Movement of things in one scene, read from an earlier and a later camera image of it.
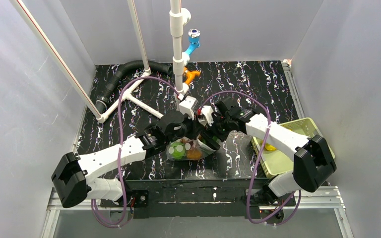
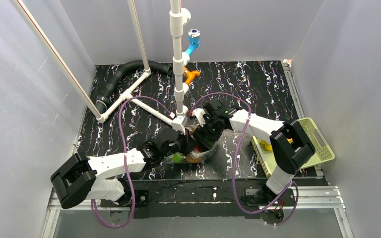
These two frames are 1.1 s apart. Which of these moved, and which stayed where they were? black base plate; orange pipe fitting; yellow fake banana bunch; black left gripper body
Moved: black left gripper body
Stayed: black base plate; orange pipe fitting; yellow fake banana bunch
